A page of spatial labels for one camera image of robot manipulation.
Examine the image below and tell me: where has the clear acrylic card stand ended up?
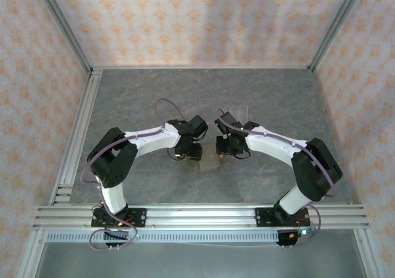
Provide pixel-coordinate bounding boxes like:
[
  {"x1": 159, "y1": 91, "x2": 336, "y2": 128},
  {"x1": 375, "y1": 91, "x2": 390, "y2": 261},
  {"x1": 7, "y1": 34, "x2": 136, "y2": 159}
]
[{"x1": 223, "y1": 104, "x2": 250, "y2": 125}]

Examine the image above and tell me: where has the grey metal panel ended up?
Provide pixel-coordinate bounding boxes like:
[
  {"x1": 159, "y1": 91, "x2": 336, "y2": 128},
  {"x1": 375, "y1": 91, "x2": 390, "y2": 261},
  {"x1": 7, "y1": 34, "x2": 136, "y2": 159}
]
[{"x1": 36, "y1": 242, "x2": 377, "y2": 278}]

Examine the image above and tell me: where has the patterned fabric backdrop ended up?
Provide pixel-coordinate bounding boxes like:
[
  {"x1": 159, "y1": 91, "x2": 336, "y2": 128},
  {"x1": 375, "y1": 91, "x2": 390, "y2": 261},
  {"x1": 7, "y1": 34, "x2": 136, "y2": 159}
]
[
  {"x1": 0, "y1": 0, "x2": 92, "y2": 278},
  {"x1": 311, "y1": 0, "x2": 395, "y2": 278},
  {"x1": 41, "y1": 0, "x2": 360, "y2": 68}
]

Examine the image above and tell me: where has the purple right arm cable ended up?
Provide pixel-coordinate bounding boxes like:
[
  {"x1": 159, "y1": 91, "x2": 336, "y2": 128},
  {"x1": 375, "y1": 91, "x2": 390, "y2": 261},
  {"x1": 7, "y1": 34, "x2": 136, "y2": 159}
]
[{"x1": 217, "y1": 107, "x2": 339, "y2": 250}]

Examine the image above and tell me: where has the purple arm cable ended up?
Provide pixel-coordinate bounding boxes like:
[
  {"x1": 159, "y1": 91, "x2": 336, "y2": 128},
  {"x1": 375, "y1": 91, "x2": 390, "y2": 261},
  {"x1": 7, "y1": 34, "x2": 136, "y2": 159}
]
[
  {"x1": 80, "y1": 98, "x2": 186, "y2": 251},
  {"x1": 217, "y1": 107, "x2": 339, "y2": 250}
]

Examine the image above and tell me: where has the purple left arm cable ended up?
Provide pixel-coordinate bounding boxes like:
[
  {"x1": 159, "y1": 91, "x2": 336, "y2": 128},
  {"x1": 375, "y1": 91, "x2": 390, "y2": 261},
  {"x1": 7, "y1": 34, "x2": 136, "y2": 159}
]
[{"x1": 80, "y1": 98, "x2": 186, "y2": 251}]

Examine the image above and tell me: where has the wide aluminium mounting rail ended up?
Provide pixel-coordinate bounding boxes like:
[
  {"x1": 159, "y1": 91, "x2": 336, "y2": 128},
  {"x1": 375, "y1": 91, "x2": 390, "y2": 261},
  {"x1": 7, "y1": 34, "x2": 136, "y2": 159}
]
[{"x1": 32, "y1": 204, "x2": 370, "y2": 231}]

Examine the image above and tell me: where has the thin aluminium back rail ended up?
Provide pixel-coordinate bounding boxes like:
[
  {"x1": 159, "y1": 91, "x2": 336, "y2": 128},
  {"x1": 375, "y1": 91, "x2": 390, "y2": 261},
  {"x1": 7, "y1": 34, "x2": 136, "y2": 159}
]
[{"x1": 91, "y1": 64, "x2": 312, "y2": 70}]

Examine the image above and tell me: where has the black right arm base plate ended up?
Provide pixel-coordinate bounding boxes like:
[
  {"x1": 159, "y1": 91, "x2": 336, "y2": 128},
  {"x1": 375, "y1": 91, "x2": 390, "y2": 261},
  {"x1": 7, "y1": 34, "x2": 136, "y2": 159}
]
[{"x1": 254, "y1": 206, "x2": 310, "y2": 229}]

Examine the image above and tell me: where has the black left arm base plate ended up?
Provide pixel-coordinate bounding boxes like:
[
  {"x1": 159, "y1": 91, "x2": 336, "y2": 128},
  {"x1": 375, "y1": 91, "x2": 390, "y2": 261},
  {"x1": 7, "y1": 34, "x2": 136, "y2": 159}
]
[{"x1": 91, "y1": 208, "x2": 148, "y2": 229}]

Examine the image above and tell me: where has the slotted grey cable duct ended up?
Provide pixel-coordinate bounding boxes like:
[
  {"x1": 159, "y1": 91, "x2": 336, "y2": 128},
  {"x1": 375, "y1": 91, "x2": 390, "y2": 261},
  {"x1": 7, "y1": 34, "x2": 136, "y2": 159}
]
[{"x1": 45, "y1": 231, "x2": 280, "y2": 244}]

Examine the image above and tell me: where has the aluminium side rail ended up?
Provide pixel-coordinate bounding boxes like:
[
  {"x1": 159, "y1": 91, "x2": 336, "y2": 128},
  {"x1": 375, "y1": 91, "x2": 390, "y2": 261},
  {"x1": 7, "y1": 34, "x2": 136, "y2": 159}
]
[{"x1": 49, "y1": 68, "x2": 104, "y2": 205}]

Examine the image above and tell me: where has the aluminium frame post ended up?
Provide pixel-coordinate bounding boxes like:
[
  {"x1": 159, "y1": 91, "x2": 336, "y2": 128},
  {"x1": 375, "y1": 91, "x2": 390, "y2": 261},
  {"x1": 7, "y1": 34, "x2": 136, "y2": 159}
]
[
  {"x1": 33, "y1": 0, "x2": 94, "y2": 73},
  {"x1": 308, "y1": 0, "x2": 368, "y2": 72}
]

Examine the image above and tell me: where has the aluminium frame leg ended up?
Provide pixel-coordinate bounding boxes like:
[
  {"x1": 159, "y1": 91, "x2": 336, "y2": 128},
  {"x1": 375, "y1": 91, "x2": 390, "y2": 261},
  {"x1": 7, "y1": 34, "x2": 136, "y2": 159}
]
[
  {"x1": 353, "y1": 228, "x2": 388, "y2": 278},
  {"x1": 17, "y1": 228, "x2": 47, "y2": 278}
]

